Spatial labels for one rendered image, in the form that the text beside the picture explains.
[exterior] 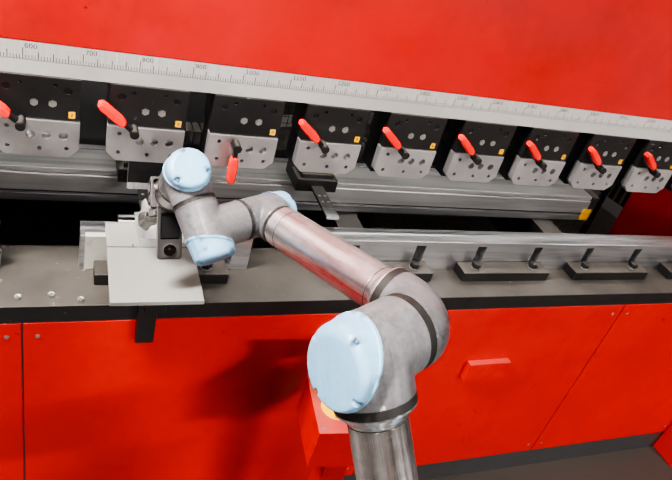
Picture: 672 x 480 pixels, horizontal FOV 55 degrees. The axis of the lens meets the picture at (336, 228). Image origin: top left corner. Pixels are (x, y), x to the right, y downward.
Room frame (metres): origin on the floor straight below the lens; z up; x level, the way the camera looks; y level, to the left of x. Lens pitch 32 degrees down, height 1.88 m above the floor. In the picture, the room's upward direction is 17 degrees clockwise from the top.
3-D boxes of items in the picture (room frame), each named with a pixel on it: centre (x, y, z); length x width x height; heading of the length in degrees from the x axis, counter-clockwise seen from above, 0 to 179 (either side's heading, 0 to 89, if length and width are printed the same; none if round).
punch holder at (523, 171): (1.63, -0.45, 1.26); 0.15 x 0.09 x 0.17; 118
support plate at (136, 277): (1.05, 0.35, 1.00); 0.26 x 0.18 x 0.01; 28
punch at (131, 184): (1.19, 0.42, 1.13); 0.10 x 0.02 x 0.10; 118
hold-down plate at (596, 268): (1.78, -0.85, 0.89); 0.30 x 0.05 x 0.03; 118
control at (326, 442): (1.04, -0.16, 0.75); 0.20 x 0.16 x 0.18; 111
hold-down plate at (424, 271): (1.41, -0.14, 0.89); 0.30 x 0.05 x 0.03; 118
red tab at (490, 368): (1.52, -0.56, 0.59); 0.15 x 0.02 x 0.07; 118
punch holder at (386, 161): (1.45, -0.09, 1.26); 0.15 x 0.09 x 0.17; 118
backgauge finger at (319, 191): (1.54, 0.07, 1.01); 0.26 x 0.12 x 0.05; 28
